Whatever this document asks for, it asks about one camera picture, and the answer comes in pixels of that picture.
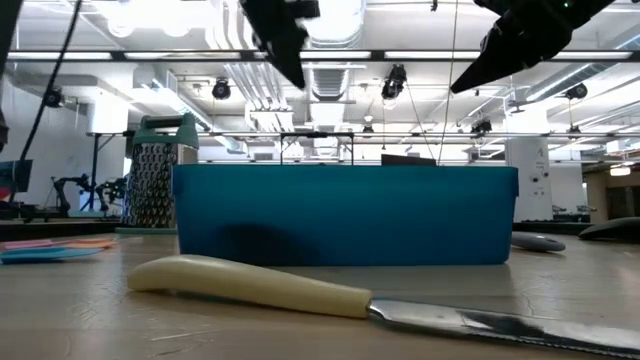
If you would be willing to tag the teal plastic bin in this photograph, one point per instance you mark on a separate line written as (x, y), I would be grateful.
(350, 215)

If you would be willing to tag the black slotted turner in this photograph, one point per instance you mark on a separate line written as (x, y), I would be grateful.
(615, 230)

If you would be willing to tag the black background monitor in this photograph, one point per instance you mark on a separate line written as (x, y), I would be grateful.
(407, 160)

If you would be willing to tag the dark wall screen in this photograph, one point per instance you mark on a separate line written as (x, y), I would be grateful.
(17, 175)

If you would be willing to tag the grey silicone spoon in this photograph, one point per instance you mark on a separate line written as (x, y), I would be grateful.
(537, 243)

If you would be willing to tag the black overhead light bar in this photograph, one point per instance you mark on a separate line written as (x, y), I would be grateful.
(200, 55)

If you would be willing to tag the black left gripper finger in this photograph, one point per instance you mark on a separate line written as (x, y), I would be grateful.
(287, 50)

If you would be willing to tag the lit rectangular ceiling lamp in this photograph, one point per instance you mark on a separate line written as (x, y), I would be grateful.
(620, 171)

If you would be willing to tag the black ceiling spotlight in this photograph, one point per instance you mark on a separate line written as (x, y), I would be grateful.
(481, 127)
(221, 90)
(576, 91)
(394, 82)
(53, 98)

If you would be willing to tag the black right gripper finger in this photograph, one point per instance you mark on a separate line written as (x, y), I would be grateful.
(520, 45)

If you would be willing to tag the background black robot arms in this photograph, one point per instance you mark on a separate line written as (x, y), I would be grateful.
(112, 190)

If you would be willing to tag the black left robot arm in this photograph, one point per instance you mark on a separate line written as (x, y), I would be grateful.
(9, 30)

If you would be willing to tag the blue silicone brush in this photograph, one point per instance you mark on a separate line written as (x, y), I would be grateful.
(40, 255)

